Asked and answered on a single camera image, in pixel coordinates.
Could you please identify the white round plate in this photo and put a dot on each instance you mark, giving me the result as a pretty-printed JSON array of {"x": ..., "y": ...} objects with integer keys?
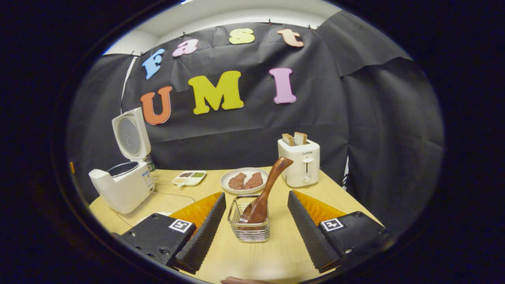
[{"x": 244, "y": 192}]

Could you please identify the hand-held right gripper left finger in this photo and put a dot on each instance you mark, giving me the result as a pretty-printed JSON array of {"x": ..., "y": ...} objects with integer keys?
[{"x": 205, "y": 232}]

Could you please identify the white rice cooker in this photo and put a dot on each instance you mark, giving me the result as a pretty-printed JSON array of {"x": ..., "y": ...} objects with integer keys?
[{"x": 126, "y": 189}]

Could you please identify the clear plastic water bottle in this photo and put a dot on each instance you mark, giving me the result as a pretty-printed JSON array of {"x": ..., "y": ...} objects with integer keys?
[{"x": 150, "y": 165}]

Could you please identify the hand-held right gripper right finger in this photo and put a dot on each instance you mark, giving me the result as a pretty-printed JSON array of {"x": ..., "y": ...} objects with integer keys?
[{"x": 309, "y": 232}]

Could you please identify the brown wooden spoon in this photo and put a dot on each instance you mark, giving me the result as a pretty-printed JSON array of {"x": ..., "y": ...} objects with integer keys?
[{"x": 260, "y": 207}]

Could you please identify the white toaster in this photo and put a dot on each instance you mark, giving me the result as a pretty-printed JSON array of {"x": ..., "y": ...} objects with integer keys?
[{"x": 298, "y": 165}]

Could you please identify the brown meat piece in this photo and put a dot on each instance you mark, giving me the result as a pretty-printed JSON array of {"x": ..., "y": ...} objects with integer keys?
[
  {"x": 254, "y": 180},
  {"x": 236, "y": 182}
]

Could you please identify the toasted bread slice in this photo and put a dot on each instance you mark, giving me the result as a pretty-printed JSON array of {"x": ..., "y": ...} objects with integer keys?
[
  {"x": 288, "y": 139},
  {"x": 300, "y": 138}
]

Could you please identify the white divided condiment dish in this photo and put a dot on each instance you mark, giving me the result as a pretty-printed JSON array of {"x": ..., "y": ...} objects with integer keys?
[{"x": 189, "y": 178}]

